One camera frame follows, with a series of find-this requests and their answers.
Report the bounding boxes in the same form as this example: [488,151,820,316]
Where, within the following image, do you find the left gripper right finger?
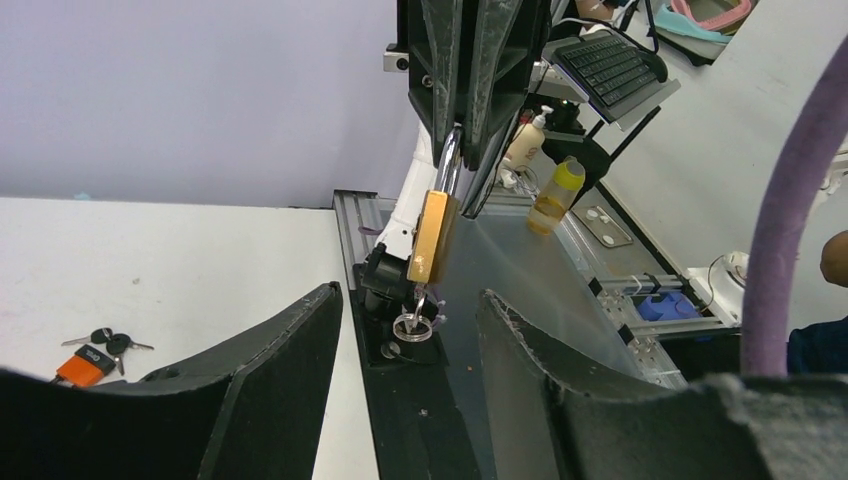
[476,290,847,479]

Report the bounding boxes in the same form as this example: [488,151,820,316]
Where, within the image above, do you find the brass padlock key ring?
[392,284,435,344]

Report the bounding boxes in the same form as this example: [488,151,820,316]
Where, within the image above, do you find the black keys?
[61,327,155,376]

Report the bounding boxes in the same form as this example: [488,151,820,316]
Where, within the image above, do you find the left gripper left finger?
[1,282,344,479]

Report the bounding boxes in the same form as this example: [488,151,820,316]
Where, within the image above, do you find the small brass padlock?
[407,124,463,284]

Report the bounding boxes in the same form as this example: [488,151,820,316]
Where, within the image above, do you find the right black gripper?
[396,1,554,171]

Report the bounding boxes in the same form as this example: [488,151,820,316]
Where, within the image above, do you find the pink teal container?
[653,0,757,46]

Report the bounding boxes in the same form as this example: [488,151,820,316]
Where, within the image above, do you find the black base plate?
[349,263,481,479]

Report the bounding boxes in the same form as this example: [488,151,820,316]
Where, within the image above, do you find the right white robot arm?
[359,1,552,320]

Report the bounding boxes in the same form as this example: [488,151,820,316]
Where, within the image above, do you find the blue plastic block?
[636,292,701,322]

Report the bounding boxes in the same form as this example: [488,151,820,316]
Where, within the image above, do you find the yellow liquid bottle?
[526,156,586,235]

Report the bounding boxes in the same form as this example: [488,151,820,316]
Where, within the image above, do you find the black computer keyboard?
[554,34,668,116]

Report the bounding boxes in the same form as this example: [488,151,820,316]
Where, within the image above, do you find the white pump lotion bottle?
[501,105,554,171]

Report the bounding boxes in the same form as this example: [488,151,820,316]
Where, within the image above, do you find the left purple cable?
[739,33,848,379]

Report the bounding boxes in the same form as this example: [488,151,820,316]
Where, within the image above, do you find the orange black padlock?
[51,345,116,388]

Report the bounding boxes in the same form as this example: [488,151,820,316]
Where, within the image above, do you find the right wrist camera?
[383,50,409,73]

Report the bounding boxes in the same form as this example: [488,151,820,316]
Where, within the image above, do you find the aluminium rail frame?
[333,190,739,397]

